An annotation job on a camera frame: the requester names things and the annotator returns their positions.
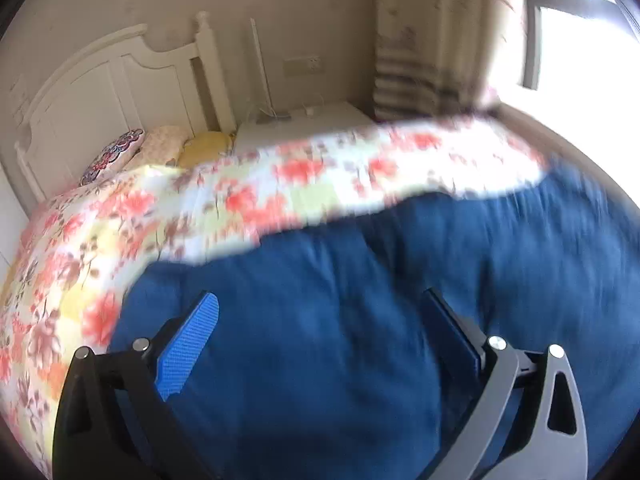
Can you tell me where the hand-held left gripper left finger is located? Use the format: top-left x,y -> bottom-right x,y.
52,290 -> 221,480

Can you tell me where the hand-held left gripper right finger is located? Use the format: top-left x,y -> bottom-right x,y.
422,287 -> 589,480

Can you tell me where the blue garment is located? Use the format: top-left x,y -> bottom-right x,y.
107,160 -> 640,480

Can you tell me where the floral bed quilt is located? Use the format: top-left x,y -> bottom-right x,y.
0,112 -> 551,480

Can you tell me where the yellow pillow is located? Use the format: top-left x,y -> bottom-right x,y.
177,131 -> 237,170

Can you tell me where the cream lace pillow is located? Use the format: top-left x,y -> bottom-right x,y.
122,125 -> 193,171

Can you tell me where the embroidered round pillow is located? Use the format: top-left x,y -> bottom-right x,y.
80,128 -> 147,186

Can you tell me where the white bedside table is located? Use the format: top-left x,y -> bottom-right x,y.
234,101 -> 373,153

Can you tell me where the white wooden headboard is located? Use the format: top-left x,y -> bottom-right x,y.
10,10 -> 238,201

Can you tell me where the beige striped curtain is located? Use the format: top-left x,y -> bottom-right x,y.
372,0 -> 528,122

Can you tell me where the window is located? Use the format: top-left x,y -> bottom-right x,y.
520,0 -> 640,126

